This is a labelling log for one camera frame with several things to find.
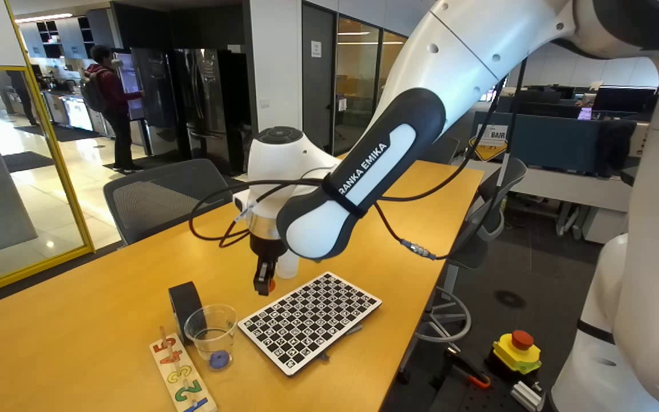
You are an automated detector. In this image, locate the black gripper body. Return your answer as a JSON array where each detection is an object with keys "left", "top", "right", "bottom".
[{"left": 247, "top": 232, "right": 288, "bottom": 267}]

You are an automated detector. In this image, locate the blue ring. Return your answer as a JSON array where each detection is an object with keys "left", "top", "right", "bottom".
[{"left": 205, "top": 348, "right": 232, "bottom": 372}]

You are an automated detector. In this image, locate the white cup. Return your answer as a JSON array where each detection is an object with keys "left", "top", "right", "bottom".
[{"left": 275, "top": 249, "right": 302, "bottom": 282}]

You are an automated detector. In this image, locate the black white calibration checkerboard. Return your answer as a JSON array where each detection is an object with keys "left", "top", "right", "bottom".
[{"left": 236, "top": 270, "right": 383, "bottom": 381}]

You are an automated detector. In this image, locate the black tape roll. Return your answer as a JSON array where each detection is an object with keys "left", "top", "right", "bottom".
[{"left": 164, "top": 279, "right": 208, "bottom": 348}]

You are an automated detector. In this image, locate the gray office chair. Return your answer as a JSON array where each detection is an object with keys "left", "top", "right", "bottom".
[
  {"left": 100, "top": 155, "right": 232, "bottom": 248},
  {"left": 418, "top": 153, "right": 531, "bottom": 348}
]

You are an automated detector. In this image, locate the wooden number puzzle board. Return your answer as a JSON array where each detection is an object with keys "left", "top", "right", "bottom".
[{"left": 145, "top": 329, "right": 220, "bottom": 412}]

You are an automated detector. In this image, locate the person in red shirt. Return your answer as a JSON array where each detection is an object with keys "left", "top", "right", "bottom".
[{"left": 83, "top": 43, "right": 142, "bottom": 174}]

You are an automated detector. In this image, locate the black orange clamp tool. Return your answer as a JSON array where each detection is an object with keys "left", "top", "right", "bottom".
[{"left": 442, "top": 343, "right": 494, "bottom": 392}]

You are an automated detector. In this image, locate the yellow framed glass partition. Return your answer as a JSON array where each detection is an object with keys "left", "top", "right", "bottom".
[{"left": 0, "top": 63, "right": 96, "bottom": 303}]

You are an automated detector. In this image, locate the yellow red emergency stop button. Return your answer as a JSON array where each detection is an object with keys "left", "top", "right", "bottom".
[{"left": 492, "top": 327, "right": 544, "bottom": 377}]

